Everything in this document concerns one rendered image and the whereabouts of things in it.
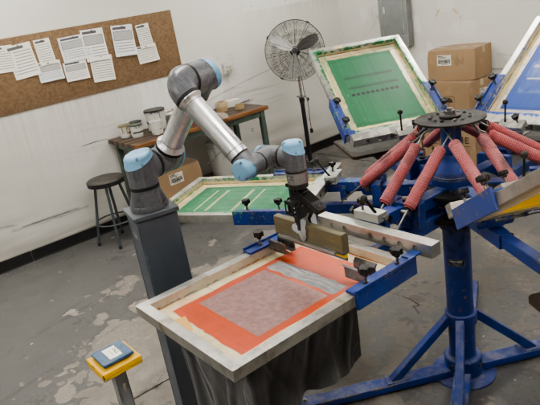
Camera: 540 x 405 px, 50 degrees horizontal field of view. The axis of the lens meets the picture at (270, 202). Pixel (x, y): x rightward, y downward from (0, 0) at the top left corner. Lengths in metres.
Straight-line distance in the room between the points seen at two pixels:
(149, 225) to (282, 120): 4.73
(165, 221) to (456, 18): 4.74
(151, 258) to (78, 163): 3.40
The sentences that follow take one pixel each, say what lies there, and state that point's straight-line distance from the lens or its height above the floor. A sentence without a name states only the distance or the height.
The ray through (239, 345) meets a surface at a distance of 1.79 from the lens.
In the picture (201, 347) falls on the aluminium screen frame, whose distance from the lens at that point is 1.76.
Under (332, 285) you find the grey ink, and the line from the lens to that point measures 2.00.
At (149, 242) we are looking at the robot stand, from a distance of 2.33.
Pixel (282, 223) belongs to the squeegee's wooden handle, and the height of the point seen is 1.12.
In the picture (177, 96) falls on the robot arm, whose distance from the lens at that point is 2.01.
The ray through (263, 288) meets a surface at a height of 0.96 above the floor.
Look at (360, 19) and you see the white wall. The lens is 7.31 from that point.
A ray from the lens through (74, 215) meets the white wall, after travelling 5.74.
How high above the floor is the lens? 1.92
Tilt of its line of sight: 20 degrees down
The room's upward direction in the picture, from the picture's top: 10 degrees counter-clockwise
